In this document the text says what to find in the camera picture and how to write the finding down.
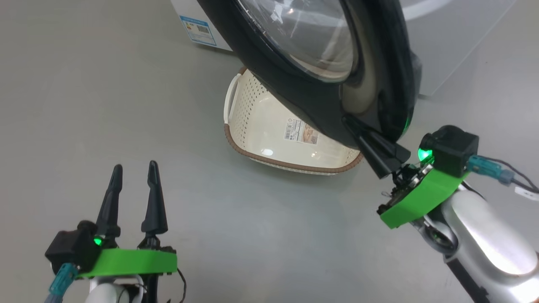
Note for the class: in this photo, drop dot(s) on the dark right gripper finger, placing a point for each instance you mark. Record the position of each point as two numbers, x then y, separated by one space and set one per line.
381 164
387 145

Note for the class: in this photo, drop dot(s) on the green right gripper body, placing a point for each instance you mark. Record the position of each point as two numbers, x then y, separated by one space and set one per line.
425 198

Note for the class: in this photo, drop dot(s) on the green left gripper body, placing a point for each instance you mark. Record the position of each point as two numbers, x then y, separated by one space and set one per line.
130 263

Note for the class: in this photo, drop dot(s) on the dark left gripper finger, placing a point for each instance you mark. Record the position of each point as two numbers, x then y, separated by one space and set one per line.
110 210
154 210

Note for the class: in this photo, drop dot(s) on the black round glass washer door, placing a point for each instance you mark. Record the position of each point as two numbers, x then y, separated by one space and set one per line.
294 92

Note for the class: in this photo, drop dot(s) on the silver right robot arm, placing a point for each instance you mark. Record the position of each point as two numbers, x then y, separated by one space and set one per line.
492 244

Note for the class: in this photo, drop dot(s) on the white front-load washing machine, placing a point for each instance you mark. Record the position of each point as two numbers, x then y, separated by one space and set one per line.
454 42

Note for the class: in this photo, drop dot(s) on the white basket product label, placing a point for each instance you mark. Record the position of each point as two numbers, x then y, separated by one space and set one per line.
301 131

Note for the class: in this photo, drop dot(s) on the cream perforated laundry basket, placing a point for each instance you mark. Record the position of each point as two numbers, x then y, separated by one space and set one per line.
261 139

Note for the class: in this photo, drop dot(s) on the blue energy label sticker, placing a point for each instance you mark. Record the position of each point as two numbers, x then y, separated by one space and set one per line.
198 30

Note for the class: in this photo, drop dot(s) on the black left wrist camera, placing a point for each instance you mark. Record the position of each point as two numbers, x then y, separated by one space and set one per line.
71 248

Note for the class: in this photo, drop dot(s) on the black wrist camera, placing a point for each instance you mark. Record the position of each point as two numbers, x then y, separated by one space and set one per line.
71 248
452 149

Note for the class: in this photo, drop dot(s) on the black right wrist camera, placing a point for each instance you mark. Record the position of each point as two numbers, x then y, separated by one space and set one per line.
452 149

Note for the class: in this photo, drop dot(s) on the teal left camera connector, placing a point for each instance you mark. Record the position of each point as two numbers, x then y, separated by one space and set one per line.
63 280

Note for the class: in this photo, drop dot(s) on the teal camera connector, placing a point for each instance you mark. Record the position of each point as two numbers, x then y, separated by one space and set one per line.
488 168
63 280

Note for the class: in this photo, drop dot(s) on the teal right camera connector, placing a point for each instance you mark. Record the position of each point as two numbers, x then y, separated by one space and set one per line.
488 168

